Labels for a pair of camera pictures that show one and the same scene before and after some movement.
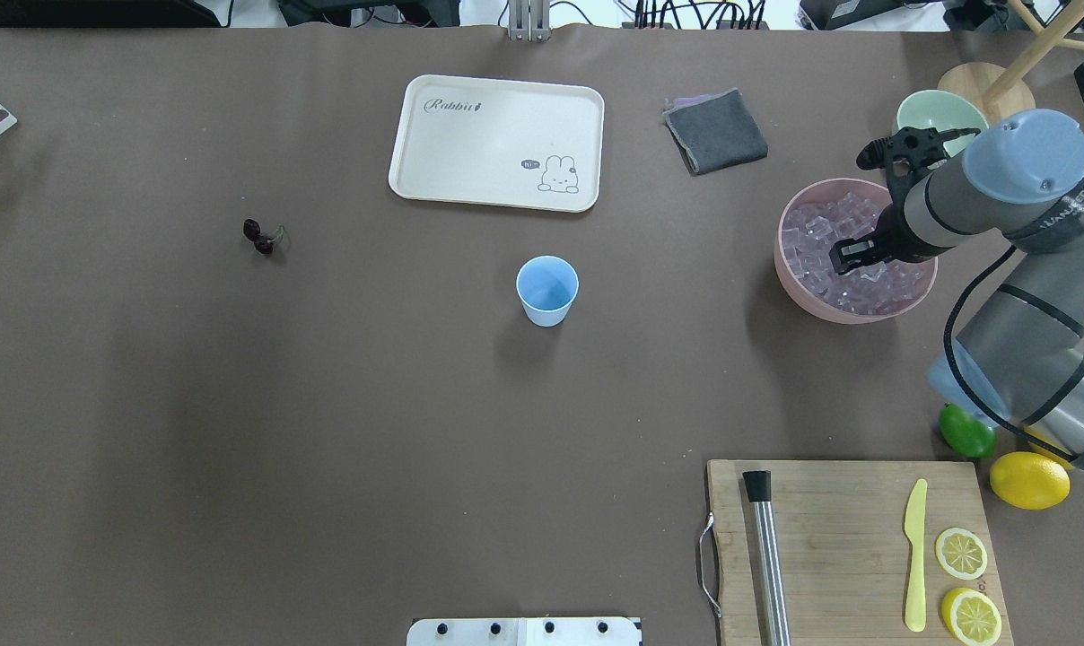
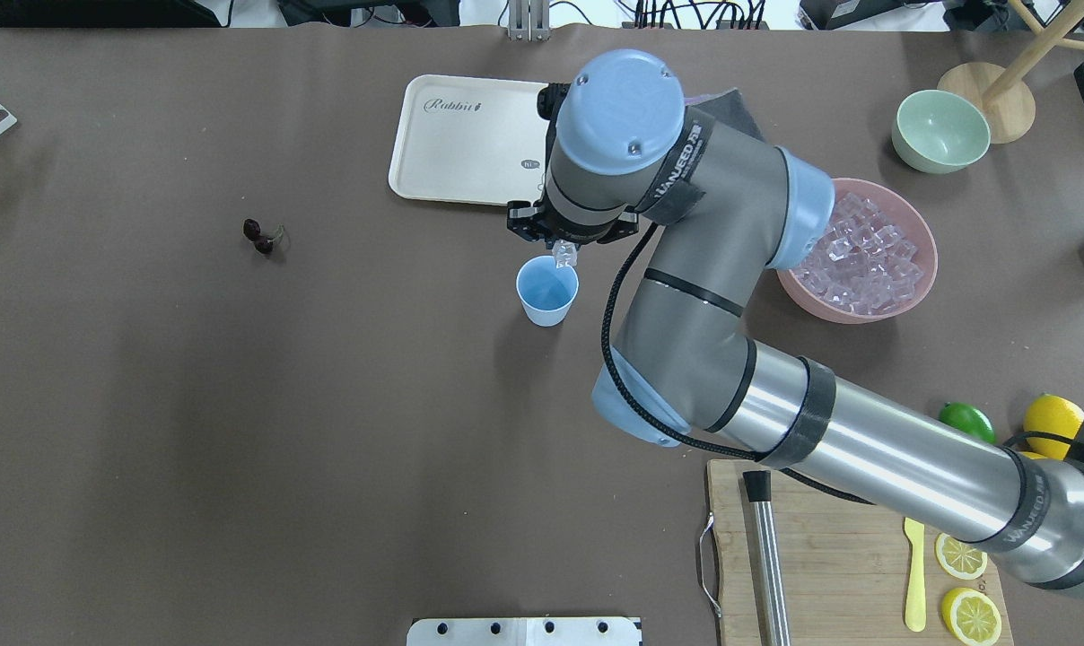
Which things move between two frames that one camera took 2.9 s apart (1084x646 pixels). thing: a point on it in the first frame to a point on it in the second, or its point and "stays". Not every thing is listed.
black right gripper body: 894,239 to 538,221
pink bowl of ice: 833,213 stays
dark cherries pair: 263,244 stays
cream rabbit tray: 502,144 stays
